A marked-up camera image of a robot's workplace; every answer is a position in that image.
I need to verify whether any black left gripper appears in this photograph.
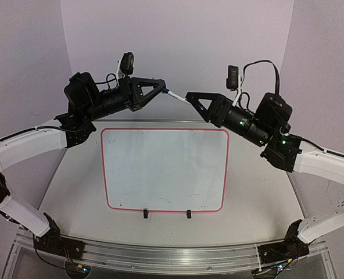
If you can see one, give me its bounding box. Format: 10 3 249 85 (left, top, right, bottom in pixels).
83 74 166 121

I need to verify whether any white marker pen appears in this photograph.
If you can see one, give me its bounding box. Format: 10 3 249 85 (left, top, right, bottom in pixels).
162 88 190 105

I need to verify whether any pink framed whiteboard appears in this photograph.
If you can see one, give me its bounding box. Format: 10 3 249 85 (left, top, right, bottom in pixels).
101 128 230 213

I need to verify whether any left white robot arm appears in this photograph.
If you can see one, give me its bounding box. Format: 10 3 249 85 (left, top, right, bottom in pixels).
0 72 166 259

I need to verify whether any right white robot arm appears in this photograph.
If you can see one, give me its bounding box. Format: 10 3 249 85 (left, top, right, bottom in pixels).
186 92 344 263

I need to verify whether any left black board clip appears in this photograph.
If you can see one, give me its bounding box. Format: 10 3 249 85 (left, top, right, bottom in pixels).
143 209 149 219

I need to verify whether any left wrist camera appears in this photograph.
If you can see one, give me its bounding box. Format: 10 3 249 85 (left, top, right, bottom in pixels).
119 52 134 76

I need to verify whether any right camera black cable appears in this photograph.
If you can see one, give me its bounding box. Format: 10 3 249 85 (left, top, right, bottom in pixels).
241 60 282 96

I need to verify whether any aluminium front rail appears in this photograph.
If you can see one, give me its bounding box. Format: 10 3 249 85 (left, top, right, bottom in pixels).
2 229 336 278

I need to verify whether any right base black cable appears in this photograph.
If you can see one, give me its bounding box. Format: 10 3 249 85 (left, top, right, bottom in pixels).
255 241 300 274

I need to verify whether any base black cable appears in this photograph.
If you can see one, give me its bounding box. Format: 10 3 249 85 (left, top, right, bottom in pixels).
255 241 300 274
31 242 87 274

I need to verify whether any left base black cable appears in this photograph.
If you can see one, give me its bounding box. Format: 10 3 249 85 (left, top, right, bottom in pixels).
31 242 87 274

